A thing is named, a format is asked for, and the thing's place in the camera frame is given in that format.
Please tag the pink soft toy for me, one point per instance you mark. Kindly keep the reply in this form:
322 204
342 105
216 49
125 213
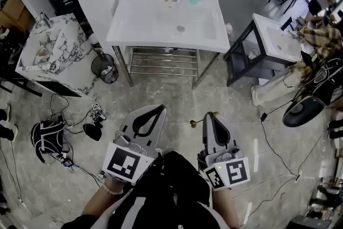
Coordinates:
228 28

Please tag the black pouch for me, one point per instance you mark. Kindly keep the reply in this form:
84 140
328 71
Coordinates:
92 132

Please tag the person's right forearm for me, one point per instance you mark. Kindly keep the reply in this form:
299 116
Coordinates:
225 209

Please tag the person's left forearm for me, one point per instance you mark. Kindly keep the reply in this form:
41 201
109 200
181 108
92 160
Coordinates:
99 201

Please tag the metal sink drain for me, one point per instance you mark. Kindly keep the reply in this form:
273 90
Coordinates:
180 28

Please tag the black white-striped backpack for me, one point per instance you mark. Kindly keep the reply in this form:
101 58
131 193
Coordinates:
47 139

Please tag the black faucet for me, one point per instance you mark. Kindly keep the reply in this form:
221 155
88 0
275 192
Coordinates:
288 23

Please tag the white mug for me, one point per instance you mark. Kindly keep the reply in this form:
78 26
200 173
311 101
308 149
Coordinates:
253 54

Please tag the marble patterned sink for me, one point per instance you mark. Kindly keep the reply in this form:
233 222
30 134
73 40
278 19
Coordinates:
67 43

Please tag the person's black clothing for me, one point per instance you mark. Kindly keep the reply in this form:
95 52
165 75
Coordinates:
174 182

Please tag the white ceramic sink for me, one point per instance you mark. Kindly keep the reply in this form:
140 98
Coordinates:
150 24

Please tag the spare hand-held gripper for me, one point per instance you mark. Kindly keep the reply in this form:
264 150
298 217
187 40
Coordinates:
99 114

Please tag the brown cardboard box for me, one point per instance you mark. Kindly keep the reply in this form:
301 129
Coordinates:
14 10

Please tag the metal sink stand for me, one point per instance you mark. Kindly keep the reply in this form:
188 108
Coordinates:
128 75

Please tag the black round machine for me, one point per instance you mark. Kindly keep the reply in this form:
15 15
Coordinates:
300 111

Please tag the chrome faucet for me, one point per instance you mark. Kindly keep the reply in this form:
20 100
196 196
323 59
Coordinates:
44 20

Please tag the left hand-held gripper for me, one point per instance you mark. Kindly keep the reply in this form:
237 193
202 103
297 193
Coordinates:
120 163

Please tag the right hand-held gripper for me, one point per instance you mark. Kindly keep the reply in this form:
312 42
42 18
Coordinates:
235 171

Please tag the black power adapter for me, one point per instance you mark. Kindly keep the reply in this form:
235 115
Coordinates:
264 117

